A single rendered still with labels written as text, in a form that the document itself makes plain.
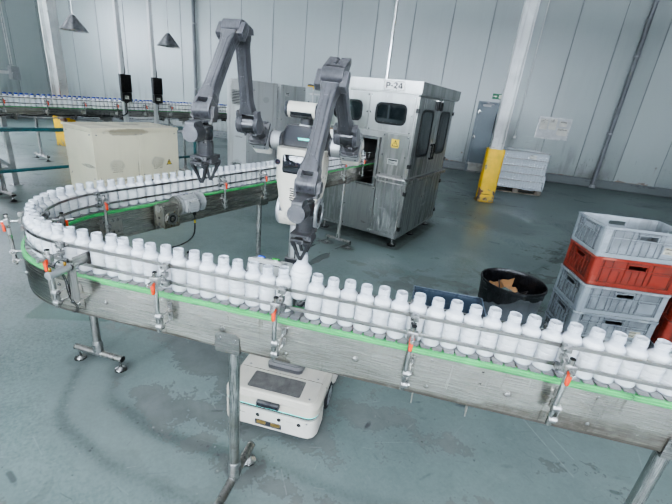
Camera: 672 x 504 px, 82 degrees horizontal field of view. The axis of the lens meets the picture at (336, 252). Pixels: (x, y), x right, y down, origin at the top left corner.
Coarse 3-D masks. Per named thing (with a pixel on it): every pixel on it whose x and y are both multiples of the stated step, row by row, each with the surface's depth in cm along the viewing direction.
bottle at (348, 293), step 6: (348, 282) 131; (354, 282) 130; (348, 288) 128; (354, 288) 129; (342, 294) 129; (348, 294) 129; (354, 294) 129; (354, 300) 130; (342, 306) 130; (348, 306) 130; (354, 306) 131; (342, 312) 131; (348, 312) 130; (354, 312) 132; (342, 324) 132; (348, 324) 132
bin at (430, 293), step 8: (416, 288) 181; (424, 288) 180; (432, 296) 181; (440, 296) 180; (448, 296) 179; (456, 296) 178; (464, 296) 177; (472, 296) 176; (448, 304) 180; (464, 304) 178; (480, 304) 174; (464, 312) 180
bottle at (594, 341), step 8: (592, 328) 115; (600, 328) 116; (592, 336) 115; (600, 336) 114; (584, 344) 116; (592, 344) 115; (600, 344) 114; (584, 352) 116; (584, 360) 117; (592, 360) 115; (592, 368) 117; (576, 376) 119; (584, 376) 118; (592, 376) 118
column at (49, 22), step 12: (48, 0) 842; (48, 12) 847; (48, 24) 866; (48, 36) 876; (48, 48) 883; (60, 48) 888; (48, 60) 888; (60, 60) 893; (60, 72) 898; (60, 84) 903
